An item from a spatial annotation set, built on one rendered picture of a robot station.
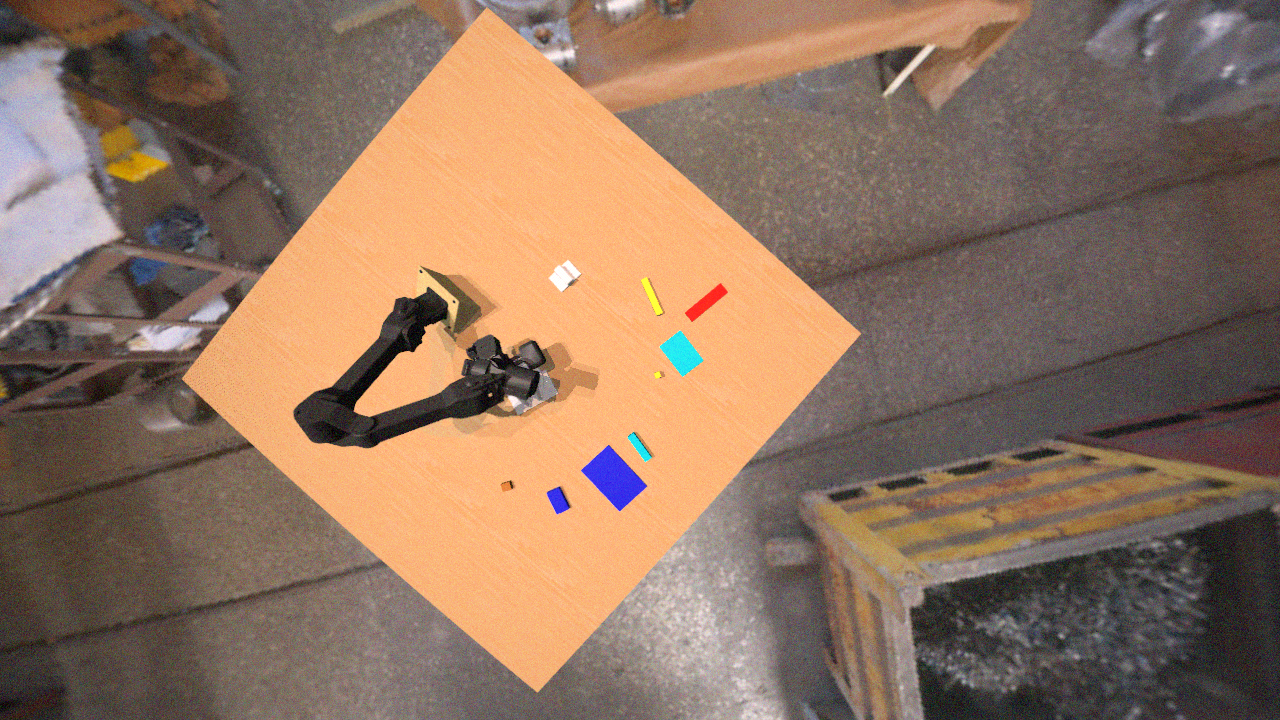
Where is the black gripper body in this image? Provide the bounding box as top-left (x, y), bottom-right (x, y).
top-left (497, 340), bottom-right (547, 370)

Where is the cyan flat bar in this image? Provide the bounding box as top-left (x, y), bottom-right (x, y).
top-left (627, 432), bottom-right (652, 462)

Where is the cyan rectangular plate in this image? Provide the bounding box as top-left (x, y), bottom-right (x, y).
top-left (659, 331), bottom-right (704, 377)

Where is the red flat bar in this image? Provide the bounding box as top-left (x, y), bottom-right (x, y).
top-left (685, 284), bottom-right (728, 322)

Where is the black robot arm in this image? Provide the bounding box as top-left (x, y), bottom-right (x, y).
top-left (293, 287), bottom-right (540, 448)

